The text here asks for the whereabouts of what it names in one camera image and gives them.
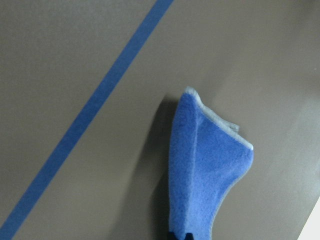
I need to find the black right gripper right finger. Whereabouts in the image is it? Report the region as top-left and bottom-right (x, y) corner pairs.
(184, 232), (194, 240)

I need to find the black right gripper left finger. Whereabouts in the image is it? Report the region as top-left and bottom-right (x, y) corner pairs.
(167, 231), (178, 240)

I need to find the blue microfiber towel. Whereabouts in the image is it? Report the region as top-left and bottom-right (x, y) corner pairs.
(168, 87), (254, 240)

